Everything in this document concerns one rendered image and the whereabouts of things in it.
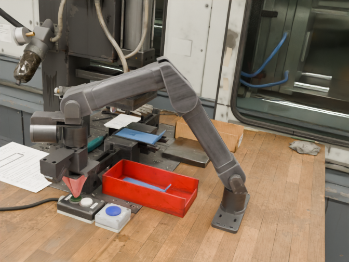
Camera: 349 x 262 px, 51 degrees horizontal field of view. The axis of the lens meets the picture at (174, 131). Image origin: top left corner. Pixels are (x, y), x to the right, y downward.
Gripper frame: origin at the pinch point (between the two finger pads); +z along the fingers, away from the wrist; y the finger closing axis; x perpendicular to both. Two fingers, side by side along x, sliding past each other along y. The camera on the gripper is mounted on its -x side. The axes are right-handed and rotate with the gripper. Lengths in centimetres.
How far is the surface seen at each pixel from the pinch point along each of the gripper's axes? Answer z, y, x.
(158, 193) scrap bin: -0.3, 18.9, 9.8
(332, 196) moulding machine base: 30, 71, 88
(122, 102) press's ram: -17.5, -1.2, 25.5
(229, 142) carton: 2, 27, 58
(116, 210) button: 1.2, 11.8, -0.4
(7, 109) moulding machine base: 33, -125, 103
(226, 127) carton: 1, 23, 70
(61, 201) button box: 1.7, -3.0, -2.7
